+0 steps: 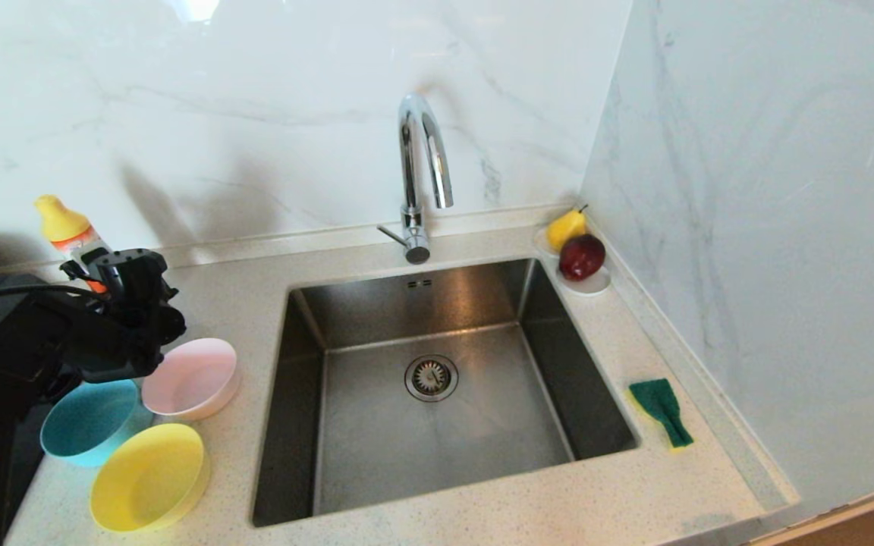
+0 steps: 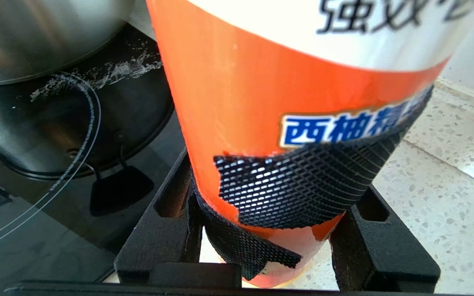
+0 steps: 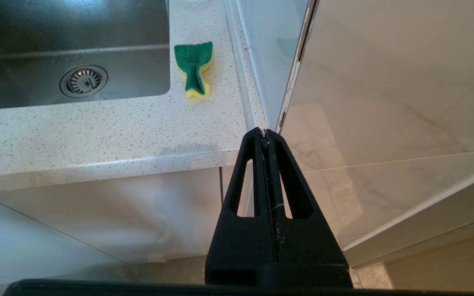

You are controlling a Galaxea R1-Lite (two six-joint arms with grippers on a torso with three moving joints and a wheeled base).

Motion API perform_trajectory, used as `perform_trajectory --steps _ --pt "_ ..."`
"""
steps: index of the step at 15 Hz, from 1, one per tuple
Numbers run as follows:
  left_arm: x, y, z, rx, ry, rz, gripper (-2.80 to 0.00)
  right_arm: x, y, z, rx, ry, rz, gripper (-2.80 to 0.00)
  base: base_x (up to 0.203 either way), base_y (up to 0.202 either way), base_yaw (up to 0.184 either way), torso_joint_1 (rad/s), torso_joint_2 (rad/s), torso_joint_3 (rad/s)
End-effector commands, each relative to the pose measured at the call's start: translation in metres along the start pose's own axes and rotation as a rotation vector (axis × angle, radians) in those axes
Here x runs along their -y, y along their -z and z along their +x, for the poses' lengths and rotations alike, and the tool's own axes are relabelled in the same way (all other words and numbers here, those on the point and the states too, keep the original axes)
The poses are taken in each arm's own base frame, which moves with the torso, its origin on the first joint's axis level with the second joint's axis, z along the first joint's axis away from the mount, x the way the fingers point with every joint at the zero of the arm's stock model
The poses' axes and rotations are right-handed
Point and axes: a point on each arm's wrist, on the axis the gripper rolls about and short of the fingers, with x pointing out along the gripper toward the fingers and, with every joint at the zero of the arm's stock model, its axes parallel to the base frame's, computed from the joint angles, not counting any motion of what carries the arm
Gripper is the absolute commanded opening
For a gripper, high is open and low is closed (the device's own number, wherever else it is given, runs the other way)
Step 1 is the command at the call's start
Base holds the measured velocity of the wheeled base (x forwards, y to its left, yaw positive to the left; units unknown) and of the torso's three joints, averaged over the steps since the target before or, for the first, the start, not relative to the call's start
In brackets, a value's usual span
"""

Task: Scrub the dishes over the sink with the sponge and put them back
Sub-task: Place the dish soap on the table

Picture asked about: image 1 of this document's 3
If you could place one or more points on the orange dish soap bottle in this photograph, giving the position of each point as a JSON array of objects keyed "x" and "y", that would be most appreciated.
[{"x": 65, "y": 220}]

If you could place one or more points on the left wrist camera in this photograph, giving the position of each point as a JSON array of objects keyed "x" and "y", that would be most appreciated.
[{"x": 133, "y": 273}]

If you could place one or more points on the metal sink drain strainer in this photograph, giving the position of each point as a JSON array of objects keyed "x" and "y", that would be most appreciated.
[{"x": 432, "y": 378}]

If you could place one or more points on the stainless steel sink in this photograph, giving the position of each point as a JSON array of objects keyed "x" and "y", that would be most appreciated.
[{"x": 376, "y": 440}]

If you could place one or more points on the chrome gooseneck faucet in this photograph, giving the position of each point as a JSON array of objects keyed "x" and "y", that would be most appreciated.
[{"x": 409, "y": 174}]

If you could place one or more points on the yellow plastic bowl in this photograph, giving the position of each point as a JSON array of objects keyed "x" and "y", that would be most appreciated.
[{"x": 147, "y": 478}]

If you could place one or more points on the green and yellow sponge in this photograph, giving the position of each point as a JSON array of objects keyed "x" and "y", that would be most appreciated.
[{"x": 657, "y": 402}]

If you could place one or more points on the blue plastic bowl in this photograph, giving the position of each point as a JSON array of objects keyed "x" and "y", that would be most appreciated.
[{"x": 95, "y": 432}]

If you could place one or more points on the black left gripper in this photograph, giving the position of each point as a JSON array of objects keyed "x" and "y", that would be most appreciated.
[{"x": 130, "y": 337}]

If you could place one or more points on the red apple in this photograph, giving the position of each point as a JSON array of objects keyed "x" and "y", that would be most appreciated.
[{"x": 581, "y": 258}]

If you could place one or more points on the yellow pear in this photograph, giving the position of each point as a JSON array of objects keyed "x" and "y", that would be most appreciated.
[{"x": 564, "y": 230}]

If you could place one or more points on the pink plastic bowl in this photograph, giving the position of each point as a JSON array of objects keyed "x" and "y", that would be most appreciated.
[{"x": 194, "y": 379}]

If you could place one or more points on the small white dish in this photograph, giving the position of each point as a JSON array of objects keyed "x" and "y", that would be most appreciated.
[{"x": 592, "y": 287}]

